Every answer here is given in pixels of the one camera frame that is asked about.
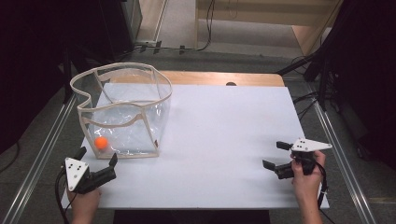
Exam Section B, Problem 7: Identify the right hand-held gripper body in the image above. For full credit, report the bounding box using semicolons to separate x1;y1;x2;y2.
276;138;333;180

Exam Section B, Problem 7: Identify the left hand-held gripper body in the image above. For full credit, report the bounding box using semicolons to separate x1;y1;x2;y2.
64;157;100;195

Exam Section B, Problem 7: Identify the orange ball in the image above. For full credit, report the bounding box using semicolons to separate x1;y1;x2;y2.
93;135;109;150

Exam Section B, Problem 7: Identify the clear plastic bag beige trim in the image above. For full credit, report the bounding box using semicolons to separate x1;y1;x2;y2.
69;62;173;160

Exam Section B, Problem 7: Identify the person's left hand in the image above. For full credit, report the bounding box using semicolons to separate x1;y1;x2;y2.
66;187;103;217

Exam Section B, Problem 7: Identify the person's right hand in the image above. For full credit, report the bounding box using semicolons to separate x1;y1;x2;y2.
290;149;327;202

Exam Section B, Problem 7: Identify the white board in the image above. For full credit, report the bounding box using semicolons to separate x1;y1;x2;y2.
60;82;331;210

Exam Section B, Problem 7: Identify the black metal stand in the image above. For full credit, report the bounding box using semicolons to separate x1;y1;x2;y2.
61;46;75;105
276;46;334;112

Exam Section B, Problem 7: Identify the wooden table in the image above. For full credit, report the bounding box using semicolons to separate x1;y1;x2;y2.
106;70;286;88

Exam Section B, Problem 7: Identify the light wooden furniture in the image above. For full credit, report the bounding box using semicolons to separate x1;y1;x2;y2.
195;0;345;57

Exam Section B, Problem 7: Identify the black cabinet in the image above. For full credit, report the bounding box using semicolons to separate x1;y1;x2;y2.
98;0;144;59

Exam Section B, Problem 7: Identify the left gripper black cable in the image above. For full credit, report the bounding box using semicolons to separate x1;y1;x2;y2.
54;169;71;224

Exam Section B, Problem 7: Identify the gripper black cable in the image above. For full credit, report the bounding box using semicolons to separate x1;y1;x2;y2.
54;169;71;224
316;161;336;224

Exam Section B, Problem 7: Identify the black floor cable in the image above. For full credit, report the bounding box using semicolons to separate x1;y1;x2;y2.
0;141;21;174
292;90;323;120

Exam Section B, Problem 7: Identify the metal floor rail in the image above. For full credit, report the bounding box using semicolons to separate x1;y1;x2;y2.
306;83;379;224
1;92;78;224

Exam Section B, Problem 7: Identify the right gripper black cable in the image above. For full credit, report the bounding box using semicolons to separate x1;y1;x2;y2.
316;161;336;224

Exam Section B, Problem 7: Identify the black hanging cable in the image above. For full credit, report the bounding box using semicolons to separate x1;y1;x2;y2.
195;0;217;52

